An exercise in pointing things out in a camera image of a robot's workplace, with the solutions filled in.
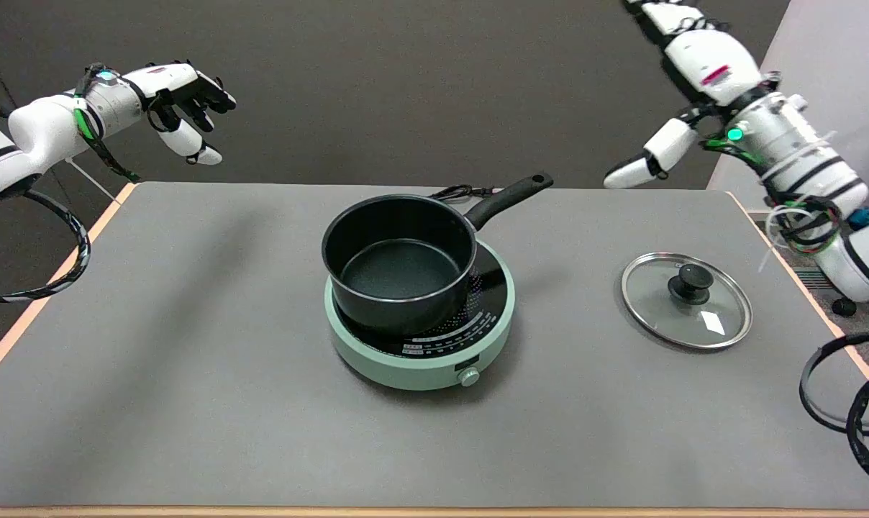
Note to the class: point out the glass pot lid black knob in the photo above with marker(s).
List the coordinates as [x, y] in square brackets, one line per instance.
[650, 295]

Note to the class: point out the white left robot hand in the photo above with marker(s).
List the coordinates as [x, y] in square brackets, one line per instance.
[168, 78]

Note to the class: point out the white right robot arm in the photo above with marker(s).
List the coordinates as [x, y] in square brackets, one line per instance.
[801, 147]

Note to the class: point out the mint green induction cooker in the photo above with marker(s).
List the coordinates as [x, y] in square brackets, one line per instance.
[406, 367]

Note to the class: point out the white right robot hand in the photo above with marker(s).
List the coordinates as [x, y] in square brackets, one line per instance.
[708, 61]

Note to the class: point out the grey floor vent grille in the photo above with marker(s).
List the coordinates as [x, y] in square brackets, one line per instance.
[812, 278]

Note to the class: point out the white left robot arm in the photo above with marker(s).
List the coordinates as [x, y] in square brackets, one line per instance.
[39, 129]

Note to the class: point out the black stand foot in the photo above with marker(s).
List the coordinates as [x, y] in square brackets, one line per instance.
[844, 307]

